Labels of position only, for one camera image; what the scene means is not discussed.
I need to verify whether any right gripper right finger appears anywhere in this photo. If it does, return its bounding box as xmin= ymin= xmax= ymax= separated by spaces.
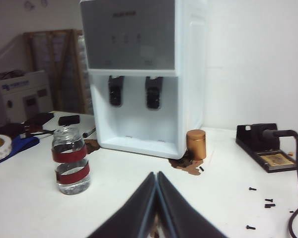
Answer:
xmin=156 ymin=171 xmax=229 ymax=238

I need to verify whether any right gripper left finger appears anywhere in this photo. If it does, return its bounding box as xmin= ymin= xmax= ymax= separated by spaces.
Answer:
xmin=87 ymin=171 xmax=156 ymax=238

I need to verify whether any glass bottle with red belts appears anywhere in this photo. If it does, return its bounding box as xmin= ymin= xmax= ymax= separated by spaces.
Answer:
xmin=51 ymin=127 xmax=91 ymax=195

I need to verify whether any black dispenser tap lever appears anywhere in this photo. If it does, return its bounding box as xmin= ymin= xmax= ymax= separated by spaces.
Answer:
xmin=108 ymin=75 xmax=125 ymax=108
xmin=145 ymin=75 xmax=164 ymax=110

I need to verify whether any white AUX water dispenser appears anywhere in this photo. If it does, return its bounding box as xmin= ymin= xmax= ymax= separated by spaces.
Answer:
xmin=79 ymin=0 xmax=207 ymax=160

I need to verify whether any copper cylindrical can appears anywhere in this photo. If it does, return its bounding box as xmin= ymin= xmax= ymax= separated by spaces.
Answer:
xmin=186 ymin=129 xmax=207 ymax=161

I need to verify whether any black marker pen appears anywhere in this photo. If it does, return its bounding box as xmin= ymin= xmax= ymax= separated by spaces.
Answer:
xmin=82 ymin=126 xmax=96 ymax=138

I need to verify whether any black soldering iron stand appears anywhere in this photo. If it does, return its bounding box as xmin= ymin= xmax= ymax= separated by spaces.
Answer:
xmin=235 ymin=123 xmax=298 ymax=174

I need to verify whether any small black box device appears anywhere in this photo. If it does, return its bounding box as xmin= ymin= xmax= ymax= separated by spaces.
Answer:
xmin=58 ymin=114 xmax=81 ymax=126

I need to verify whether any blue cloth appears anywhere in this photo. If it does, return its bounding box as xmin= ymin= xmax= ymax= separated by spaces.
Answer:
xmin=0 ymin=135 xmax=41 ymax=168

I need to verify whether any white double-sided tape roll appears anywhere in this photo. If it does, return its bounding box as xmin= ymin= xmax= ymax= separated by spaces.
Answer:
xmin=0 ymin=134 xmax=13 ymax=165

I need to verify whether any large black block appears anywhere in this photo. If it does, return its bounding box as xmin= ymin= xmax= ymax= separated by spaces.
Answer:
xmin=0 ymin=122 xmax=26 ymax=140

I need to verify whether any white cardboard box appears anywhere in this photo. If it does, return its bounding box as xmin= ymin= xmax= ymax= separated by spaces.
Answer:
xmin=0 ymin=69 xmax=54 ymax=124

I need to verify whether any wooden crate frame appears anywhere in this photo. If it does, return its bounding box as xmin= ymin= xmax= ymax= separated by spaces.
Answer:
xmin=23 ymin=29 xmax=93 ymax=115

